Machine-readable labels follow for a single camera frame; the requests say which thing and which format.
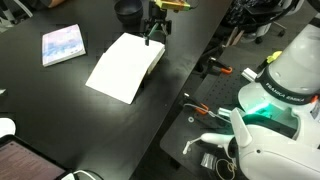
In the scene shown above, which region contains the black perforated breadboard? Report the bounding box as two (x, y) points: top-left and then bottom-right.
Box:
(159, 63), (268, 180)

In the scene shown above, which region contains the white cable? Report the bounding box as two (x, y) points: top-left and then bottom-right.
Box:
(61, 169), (103, 180)

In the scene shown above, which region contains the rubber band loop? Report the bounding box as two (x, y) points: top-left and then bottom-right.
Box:
(215, 159), (237, 179)

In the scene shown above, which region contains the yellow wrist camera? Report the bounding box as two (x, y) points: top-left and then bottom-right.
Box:
(155, 0), (191, 11)

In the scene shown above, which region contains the pale blue pink book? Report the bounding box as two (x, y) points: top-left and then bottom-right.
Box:
(42, 24), (86, 67)

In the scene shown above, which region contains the black orange clamp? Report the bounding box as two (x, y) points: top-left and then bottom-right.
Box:
(207, 57), (232, 74)
(183, 93), (209, 115)

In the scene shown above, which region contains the office chair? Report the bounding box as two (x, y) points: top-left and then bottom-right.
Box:
(232, 0), (304, 45)

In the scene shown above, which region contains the orange hardcover book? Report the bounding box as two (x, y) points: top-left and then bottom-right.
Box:
(86, 33), (165, 104)

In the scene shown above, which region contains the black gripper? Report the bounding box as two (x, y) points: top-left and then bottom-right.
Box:
(144, 1), (172, 46)

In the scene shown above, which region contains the black orange clamp lower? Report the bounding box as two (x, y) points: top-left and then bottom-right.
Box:
(183, 93), (209, 115)

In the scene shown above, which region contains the black orange clamp upper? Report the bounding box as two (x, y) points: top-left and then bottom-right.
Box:
(207, 57), (232, 74)

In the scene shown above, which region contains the small clear plastic bag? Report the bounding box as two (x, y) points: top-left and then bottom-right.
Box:
(201, 153), (216, 170)

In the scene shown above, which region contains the white round object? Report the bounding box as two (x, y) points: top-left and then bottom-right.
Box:
(0, 118), (16, 137)

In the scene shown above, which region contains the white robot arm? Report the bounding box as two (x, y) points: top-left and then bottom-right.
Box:
(169, 17), (320, 180)

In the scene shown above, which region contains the black bowl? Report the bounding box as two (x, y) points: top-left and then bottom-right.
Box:
(114, 0), (143, 25)

